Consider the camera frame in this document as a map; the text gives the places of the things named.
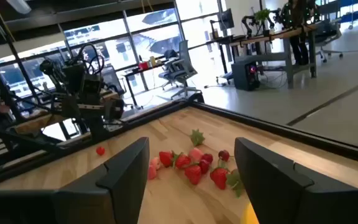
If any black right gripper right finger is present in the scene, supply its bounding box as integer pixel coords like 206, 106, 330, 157
234, 137, 358, 224

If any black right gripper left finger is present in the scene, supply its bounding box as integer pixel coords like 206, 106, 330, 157
0, 136, 150, 224

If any yellow banana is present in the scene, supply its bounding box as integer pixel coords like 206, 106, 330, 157
240, 202, 260, 224

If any black desk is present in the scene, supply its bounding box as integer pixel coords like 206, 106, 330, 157
123, 60, 180, 106

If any grey office chair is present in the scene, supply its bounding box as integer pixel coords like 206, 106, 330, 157
170, 39, 202, 100

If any loose green strawberry leaf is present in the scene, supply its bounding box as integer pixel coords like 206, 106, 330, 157
190, 129, 205, 147

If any black computer tower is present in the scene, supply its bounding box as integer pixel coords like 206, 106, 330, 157
231, 55, 260, 91

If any black monitor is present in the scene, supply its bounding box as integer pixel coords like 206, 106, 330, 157
209, 8, 235, 40

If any wooden workbench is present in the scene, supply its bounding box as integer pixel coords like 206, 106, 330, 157
228, 23, 319, 90

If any person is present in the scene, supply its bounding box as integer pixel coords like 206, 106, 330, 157
280, 0, 321, 66

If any dark office chair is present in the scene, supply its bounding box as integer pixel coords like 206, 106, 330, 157
314, 18, 344, 63

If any green potted plant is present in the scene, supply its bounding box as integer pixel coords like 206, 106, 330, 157
253, 8, 272, 35

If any black metal table frame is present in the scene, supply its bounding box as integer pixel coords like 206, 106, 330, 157
0, 92, 358, 190

